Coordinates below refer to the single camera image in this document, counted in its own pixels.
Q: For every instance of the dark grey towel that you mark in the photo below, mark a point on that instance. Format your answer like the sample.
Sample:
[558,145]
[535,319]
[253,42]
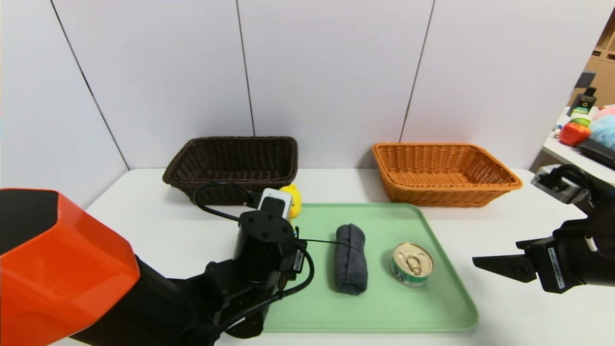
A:
[350,259]

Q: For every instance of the small green toy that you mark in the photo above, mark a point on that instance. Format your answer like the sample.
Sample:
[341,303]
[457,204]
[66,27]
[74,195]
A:
[581,122]

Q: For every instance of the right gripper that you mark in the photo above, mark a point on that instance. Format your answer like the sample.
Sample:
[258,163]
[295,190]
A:
[552,269]

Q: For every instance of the black bottle with label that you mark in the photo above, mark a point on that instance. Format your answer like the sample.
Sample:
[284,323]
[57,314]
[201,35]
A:
[584,103]

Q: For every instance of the pink plush toy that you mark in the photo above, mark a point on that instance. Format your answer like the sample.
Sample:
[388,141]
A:
[606,113]

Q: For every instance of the flat black pad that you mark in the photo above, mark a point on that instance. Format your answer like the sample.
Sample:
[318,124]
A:
[598,151]

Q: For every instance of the gold-lid can green label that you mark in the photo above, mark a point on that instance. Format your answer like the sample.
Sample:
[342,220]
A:
[412,264]

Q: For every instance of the blue fluffy toy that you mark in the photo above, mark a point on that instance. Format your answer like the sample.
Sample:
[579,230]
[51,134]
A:
[604,132]

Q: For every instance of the light green plastic tray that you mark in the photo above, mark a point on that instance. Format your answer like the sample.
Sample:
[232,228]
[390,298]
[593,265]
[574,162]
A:
[408,307]

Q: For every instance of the red apple toy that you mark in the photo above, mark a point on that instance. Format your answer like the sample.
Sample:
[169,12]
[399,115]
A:
[574,134]

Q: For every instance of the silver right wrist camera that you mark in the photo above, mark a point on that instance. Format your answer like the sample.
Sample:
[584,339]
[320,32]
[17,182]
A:
[559,187]

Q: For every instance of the yellow duck toy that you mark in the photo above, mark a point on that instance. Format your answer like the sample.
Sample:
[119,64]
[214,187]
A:
[295,199]

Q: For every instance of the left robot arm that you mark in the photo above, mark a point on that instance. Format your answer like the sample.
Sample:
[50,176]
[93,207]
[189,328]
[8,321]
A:
[72,269]

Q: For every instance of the wooden shelf unit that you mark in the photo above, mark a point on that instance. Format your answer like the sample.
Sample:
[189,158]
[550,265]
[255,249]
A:
[606,62]

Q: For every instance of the dark brown wicker basket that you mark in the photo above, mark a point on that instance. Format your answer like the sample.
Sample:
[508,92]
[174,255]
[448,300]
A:
[226,163]

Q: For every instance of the orange wicker basket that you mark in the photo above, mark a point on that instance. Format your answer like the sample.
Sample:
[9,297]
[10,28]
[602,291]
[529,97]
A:
[447,192]

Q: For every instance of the dark grey box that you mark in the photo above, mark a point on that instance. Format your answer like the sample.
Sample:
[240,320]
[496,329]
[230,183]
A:
[585,80]

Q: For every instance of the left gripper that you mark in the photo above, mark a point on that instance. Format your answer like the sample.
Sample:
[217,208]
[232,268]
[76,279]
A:
[298,261]

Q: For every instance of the white side table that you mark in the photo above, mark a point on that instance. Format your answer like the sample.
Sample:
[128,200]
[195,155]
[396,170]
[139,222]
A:
[552,150]

